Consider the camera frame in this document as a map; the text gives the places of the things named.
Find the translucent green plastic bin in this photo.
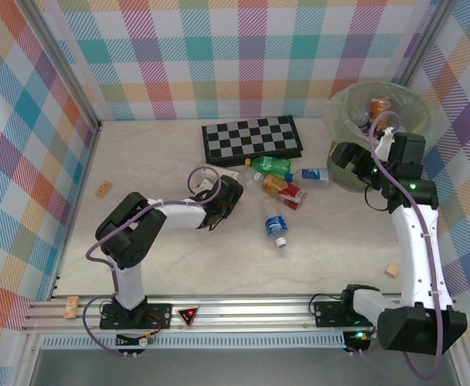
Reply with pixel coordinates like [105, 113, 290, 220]
[325, 81, 435, 193]

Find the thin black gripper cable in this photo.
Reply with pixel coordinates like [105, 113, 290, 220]
[364, 183, 392, 212]

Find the small clear bottle white cap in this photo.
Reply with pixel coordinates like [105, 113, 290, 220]
[244, 170, 268, 191]

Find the brown orange drink bottle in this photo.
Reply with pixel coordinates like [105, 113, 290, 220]
[369, 97, 394, 121]

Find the clear bottle blue label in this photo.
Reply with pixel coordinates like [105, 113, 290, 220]
[290, 167, 334, 189]

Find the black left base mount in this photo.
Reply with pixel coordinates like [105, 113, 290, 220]
[100, 303, 173, 331]

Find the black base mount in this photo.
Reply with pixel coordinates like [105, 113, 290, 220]
[313, 299, 380, 329]
[100, 303, 173, 331]

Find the red black triangle sign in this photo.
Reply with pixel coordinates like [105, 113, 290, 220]
[177, 306, 200, 329]

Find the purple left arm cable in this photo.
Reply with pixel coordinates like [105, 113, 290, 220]
[82, 165, 224, 358]

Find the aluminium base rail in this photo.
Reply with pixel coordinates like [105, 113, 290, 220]
[21, 295, 467, 335]

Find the long orange wooden block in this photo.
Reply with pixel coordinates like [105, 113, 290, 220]
[65, 295, 81, 320]

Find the aluminium frame post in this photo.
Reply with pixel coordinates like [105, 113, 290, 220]
[393, 0, 460, 88]
[17, 0, 103, 140]

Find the black silver chessboard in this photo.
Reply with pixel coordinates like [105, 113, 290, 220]
[201, 115, 304, 167]

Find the water bottle white cap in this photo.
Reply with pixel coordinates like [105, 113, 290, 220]
[263, 199, 290, 249]

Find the aluminium side rail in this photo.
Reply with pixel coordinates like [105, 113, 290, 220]
[49, 120, 103, 301]

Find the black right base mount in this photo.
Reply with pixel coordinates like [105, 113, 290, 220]
[313, 299, 380, 329]

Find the green soda bottle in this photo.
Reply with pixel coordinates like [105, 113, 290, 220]
[244, 155, 292, 176]

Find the white slotted cable duct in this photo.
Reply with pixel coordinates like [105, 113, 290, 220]
[41, 335, 346, 350]

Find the small black controller board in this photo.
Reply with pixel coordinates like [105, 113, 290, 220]
[341, 329, 374, 351]
[115, 332, 156, 350]

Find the orange red juice bottle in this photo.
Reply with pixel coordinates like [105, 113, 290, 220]
[261, 173, 308, 212]

